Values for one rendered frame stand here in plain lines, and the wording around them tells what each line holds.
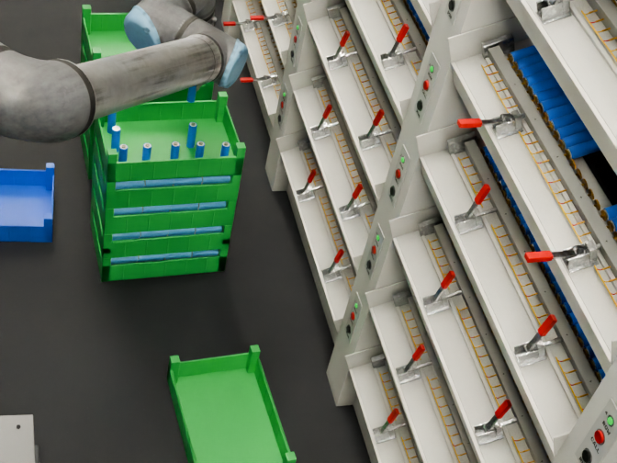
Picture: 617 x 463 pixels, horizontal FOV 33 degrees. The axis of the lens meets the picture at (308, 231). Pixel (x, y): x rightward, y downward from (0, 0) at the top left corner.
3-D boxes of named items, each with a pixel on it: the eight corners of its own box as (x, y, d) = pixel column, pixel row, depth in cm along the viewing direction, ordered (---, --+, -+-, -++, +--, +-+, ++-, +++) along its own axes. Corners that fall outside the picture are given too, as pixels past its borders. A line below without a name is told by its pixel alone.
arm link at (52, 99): (49, 99, 132) (262, 39, 192) (-27, 53, 135) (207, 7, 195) (24, 175, 137) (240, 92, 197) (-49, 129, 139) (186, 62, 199)
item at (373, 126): (381, 217, 201) (371, 169, 191) (310, 36, 242) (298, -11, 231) (480, 186, 201) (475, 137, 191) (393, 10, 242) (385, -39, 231)
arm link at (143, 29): (167, 39, 186) (207, -1, 192) (116, 9, 188) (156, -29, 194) (167, 73, 194) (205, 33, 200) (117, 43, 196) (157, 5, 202)
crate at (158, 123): (106, 183, 220) (107, 154, 215) (94, 122, 234) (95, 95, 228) (241, 175, 230) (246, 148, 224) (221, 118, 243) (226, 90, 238)
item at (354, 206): (360, 286, 215) (349, 244, 205) (297, 104, 256) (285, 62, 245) (452, 256, 215) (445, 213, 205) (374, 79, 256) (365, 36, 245)
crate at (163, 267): (101, 282, 243) (102, 259, 237) (90, 222, 256) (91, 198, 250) (224, 271, 252) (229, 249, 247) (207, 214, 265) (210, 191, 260)
